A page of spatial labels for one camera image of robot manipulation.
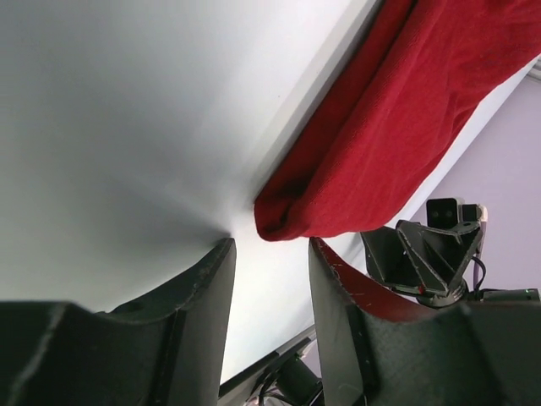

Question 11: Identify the red t shirt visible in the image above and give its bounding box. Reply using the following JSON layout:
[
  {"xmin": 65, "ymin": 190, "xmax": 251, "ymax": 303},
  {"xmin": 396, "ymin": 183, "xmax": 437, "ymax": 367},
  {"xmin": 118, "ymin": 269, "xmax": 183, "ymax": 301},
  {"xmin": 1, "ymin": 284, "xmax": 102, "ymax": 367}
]
[{"xmin": 254, "ymin": 1, "xmax": 540, "ymax": 242}]

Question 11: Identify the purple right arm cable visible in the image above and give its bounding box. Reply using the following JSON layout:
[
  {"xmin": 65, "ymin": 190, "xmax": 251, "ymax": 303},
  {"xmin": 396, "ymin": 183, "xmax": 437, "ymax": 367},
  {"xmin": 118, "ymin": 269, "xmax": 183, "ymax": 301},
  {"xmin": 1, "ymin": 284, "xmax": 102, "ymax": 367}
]
[{"xmin": 468, "ymin": 253, "xmax": 487, "ymax": 293}]

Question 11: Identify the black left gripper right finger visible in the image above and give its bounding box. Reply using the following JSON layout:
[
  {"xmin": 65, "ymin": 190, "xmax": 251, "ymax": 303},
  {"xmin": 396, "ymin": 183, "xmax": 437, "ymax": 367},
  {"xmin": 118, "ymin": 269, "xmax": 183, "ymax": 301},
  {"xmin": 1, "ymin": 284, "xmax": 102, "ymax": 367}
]
[{"xmin": 309, "ymin": 238, "xmax": 540, "ymax": 405}]

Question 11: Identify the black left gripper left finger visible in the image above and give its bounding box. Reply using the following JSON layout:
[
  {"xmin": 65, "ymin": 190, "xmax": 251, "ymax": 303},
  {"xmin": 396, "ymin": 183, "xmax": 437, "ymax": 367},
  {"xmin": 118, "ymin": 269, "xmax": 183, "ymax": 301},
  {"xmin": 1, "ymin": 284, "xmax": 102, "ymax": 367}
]
[{"xmin": 1, "ymin": 239, "xmax": 236, "ymax": 405}]

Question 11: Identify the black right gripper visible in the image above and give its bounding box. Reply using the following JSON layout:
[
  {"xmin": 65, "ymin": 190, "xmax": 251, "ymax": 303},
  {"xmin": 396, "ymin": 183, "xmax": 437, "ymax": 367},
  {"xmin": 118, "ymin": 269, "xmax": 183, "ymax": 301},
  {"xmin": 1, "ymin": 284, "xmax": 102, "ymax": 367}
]
[{"xmin": 361, "ymin": 198, "xmax": 488, "ymax": 307}]

